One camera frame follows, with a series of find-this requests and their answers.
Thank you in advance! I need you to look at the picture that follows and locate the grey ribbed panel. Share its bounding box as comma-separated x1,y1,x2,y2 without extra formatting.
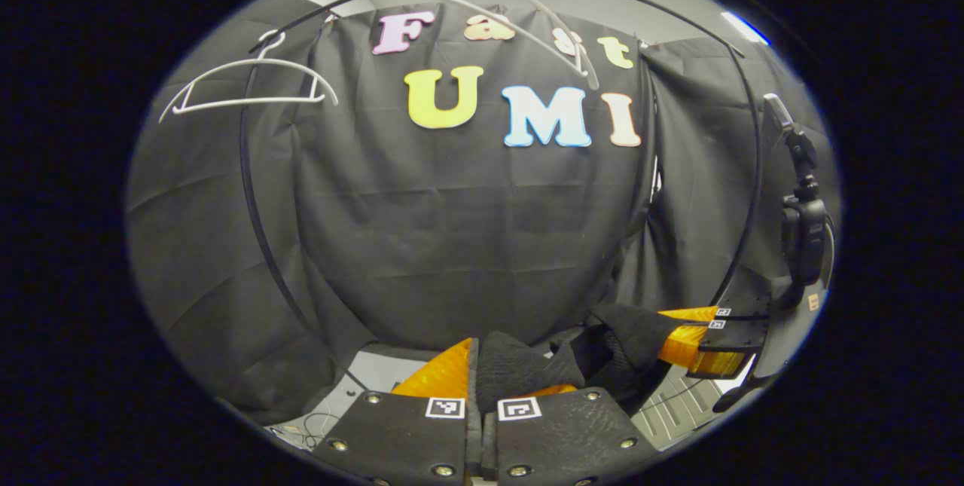
633,365,754,451

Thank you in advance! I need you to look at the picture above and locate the black metal clothes rack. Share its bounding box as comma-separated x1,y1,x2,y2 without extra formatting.
239,0,763,393

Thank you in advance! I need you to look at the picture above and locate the ceiling light panel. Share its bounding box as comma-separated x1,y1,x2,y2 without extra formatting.
719,11,770,46

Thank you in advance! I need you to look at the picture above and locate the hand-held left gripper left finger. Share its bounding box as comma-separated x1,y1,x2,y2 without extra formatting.
313,337,483,486

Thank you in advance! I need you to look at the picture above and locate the white plastic clothes hanger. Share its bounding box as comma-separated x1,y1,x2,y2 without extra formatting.
309,0,601,91
160,30,340,124

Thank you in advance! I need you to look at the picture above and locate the black backdrop cloth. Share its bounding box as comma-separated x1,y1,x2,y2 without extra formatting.
124,0,840,426

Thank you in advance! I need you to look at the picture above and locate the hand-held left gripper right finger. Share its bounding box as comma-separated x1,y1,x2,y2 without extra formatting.
482,384,660,486

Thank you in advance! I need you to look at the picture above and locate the black knit cardigan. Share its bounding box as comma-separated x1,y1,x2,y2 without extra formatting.
476,304,682,415

